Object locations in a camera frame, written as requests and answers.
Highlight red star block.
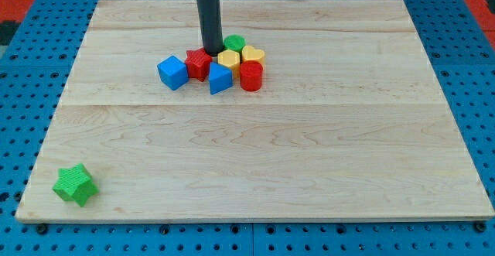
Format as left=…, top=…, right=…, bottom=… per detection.
left=185, top=48, right=213, bottom=82

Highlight blue cube block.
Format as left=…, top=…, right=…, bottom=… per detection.
left=157, top=56, right=189, bottom=90

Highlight green star block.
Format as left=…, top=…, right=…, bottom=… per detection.
left=52, top=163, right=99, bottom=207

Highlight red cylinder block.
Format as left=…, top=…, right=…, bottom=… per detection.
left=240, top=61, right=263, bottom=91

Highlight blue triangle block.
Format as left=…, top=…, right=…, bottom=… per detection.
left=208, top=62, right=233, bottom=95

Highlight yellow hexagon block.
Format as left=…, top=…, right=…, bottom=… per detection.
left=217, top=49, right=241, bottom=79

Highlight yellow heart block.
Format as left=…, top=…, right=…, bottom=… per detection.
left=241, top=45, right=265, bottom=67

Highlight green cylinder block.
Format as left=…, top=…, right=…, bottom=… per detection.
left=224, top=34, right=246, bottom=53

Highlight light wooden board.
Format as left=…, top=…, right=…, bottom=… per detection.
left=16, top=0, right=494, bottom=224

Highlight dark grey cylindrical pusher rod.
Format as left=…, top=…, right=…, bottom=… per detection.
left=196, top=0, right=224, bottom=56

